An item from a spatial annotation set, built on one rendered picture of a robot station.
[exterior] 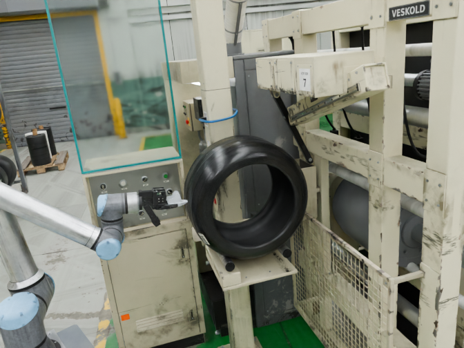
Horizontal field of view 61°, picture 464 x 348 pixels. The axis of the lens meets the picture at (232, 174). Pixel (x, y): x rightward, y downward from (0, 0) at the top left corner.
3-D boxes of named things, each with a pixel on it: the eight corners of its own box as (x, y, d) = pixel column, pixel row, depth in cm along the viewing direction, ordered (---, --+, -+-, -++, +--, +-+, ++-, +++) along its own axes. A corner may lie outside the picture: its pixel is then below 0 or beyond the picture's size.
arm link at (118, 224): (100, 250, 166) (98, 223, 162) (103, 238, 177) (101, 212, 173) (123, 248, 168) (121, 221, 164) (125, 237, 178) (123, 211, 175)
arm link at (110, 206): (98, 213, 172) (96, 191, 169) (128, 210, 175) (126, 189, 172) (97, 221, 163) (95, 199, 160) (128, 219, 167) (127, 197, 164)
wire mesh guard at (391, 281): (293, 305, 244) (287, 199, 224) (296, 304, 245) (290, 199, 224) (387, 430, 161) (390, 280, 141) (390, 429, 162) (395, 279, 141)
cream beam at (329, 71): (256, 89, 198) (253, 58, 193) (302, 83, 204) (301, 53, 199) (313, 99, 142) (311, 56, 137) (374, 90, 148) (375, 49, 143)
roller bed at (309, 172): (279, 210, 236) (276, 162, 227) (302, 205, 239) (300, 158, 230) (293, 222, 217) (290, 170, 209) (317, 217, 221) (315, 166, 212)
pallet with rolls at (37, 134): (28, 162, 837) (19, 127, 815) (68, 156, 858) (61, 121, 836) (18, 178, 726) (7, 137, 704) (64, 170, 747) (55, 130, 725)
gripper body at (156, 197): (167, 191, 169) (138, 193, 166) (168, 210, 171) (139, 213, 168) (165, 186, 176) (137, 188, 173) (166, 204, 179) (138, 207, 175)
